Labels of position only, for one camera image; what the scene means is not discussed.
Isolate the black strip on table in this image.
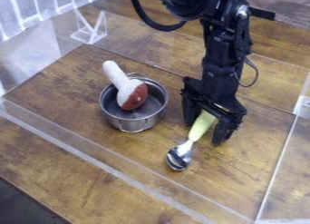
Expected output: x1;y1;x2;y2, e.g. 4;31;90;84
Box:
249;7;276;21

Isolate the clear acrylic triangular bracket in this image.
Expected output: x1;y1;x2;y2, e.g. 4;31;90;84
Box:
70;9;108;44

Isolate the clear acrylic enclosure wall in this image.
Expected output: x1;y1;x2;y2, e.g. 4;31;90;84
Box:
0;98;310;224

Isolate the plush mushroom toy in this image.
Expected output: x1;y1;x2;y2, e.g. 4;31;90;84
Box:
102;61;148;111

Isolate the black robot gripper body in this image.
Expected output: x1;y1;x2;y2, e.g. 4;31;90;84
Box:
181;57;247;118

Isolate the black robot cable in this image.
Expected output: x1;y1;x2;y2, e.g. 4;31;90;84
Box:
128;0;259;89

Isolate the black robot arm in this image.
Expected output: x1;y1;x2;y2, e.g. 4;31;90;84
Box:
161;0;252;145

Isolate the small steel pot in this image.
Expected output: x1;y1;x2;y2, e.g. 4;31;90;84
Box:
98;73;168;132

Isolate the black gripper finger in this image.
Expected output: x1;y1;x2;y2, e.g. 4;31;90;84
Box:
181;97;200;126
212;115;241;145

